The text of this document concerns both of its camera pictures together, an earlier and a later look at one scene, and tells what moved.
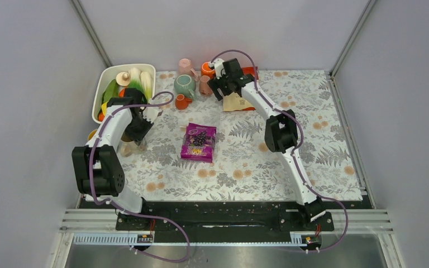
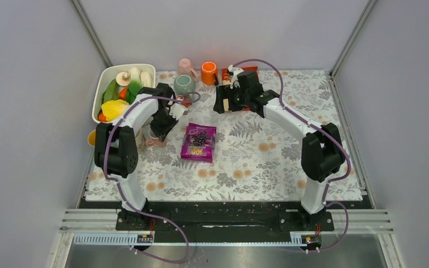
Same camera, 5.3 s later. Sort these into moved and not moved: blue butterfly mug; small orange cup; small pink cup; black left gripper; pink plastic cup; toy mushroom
Moved: small pink cup; black left gripper
Not moved: pink plastic cup; blue butterfly mug; small orange cup; toy mushroom
